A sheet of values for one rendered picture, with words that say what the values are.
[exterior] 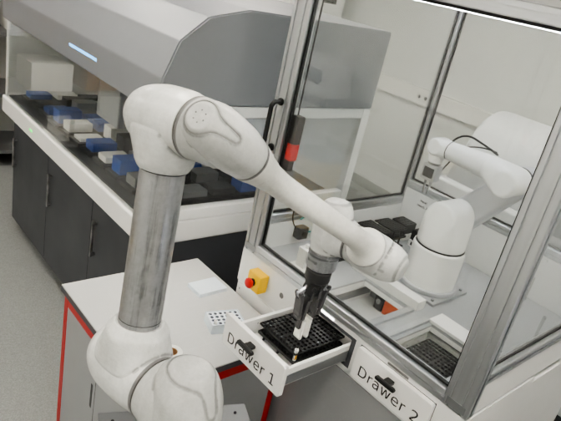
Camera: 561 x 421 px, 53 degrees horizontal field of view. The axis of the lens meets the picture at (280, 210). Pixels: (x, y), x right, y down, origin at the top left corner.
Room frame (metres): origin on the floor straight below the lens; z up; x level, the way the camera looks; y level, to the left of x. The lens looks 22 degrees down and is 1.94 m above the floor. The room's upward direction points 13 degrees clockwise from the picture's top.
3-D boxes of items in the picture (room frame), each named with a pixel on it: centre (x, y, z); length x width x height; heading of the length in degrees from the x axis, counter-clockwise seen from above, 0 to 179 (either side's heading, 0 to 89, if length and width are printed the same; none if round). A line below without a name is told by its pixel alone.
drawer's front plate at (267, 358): (1.42, -0.02, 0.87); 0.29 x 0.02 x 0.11; 45
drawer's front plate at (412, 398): (1.40, -0.44, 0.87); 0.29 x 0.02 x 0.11; 45
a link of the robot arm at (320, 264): (1.44, -0.15, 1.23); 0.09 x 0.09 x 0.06
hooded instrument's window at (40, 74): (3.08, 0.75, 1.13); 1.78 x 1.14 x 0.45; 45
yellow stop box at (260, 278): (1.85, 0.03, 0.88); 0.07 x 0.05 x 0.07; 45
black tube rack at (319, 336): (1.56, -0.16, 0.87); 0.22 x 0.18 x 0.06; 135
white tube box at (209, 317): (1.69, 0.11, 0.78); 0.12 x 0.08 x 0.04; 120
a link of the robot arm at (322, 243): (1.43, -0.16, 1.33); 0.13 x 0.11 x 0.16; 53
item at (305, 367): (1.57, -0.16, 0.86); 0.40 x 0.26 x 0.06; 135
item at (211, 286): (1.90, 0.21, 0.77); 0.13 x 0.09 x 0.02; 136
